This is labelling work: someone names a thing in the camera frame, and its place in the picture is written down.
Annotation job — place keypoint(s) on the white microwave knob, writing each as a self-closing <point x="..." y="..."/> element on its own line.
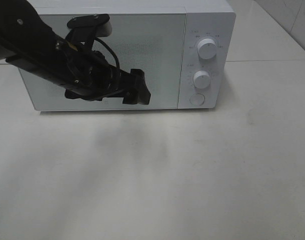
<point x="201" y="79"/>
<point x="207" y="48"/>

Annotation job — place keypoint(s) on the round white door button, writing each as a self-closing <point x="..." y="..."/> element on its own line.
<point x="197" y="99"/>

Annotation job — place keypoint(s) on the white microwave door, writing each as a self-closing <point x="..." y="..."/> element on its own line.
<point x="150" y="42"/>

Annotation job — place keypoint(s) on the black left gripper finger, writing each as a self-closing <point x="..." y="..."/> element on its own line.
<point x="140" y="84"/>
<point x="134" y="97"/>

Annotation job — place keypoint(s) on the white microwave oven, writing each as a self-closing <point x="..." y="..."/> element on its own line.
<point x="203" y="19"/>

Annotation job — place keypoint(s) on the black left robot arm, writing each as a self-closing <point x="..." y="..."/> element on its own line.
<point x="29" y="44"/>

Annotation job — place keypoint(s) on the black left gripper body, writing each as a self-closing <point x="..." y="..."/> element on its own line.
<point x="95" y="78"/>

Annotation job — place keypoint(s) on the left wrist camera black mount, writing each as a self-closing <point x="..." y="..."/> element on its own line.
<point x="88" y="27"/>

